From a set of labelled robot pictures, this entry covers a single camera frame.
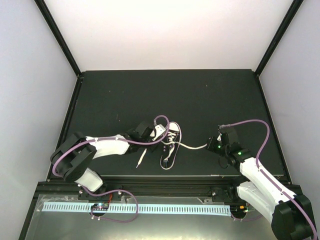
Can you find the black frame post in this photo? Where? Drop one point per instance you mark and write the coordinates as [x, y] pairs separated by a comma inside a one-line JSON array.
[[280, 32], [50, 21]]

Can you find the white slotted cable duct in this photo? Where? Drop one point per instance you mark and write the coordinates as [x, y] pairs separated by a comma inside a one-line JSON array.
[[131, 208]]

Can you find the white shoelace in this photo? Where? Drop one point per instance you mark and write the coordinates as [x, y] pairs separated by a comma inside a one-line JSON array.
[[175, 145]]

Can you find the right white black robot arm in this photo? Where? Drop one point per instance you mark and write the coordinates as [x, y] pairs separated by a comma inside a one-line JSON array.
[[290, 214]]

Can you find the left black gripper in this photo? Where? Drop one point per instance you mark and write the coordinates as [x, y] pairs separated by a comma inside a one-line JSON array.
[[152, 147]]

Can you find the black right frame post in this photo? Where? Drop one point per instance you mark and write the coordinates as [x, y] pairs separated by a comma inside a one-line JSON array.
[[280, 32]]

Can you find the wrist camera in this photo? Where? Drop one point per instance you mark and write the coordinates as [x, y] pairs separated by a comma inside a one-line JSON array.
[[224, 126], [158, 131]]

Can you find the left controller board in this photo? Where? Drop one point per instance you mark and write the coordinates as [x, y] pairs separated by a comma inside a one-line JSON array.
[[100, 206]]

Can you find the controller board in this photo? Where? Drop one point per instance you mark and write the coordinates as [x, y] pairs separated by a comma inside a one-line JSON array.
[[100, 206], [240, 208]]

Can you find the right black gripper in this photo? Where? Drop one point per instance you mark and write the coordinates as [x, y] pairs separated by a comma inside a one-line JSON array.
[[210, 145]]

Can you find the black left frame post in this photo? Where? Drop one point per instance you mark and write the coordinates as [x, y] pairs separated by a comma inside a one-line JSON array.
[[50, 21]]

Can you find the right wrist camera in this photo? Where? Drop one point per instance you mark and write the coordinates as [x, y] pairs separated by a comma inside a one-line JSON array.
[[224, 126]]

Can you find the black aluminium rail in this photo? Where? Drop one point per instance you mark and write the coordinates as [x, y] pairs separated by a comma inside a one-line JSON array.
[[218, 188]]

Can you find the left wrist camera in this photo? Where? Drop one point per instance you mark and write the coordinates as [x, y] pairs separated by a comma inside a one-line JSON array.
[[158, 131]]

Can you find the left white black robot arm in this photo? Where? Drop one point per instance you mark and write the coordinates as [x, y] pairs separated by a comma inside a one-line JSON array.
[[72, 159]]

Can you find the black table mat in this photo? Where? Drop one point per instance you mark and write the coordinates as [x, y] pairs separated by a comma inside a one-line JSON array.
[[110, 102]]

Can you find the right controller board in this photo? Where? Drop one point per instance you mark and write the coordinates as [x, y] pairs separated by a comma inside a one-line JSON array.
[[240, 208]]

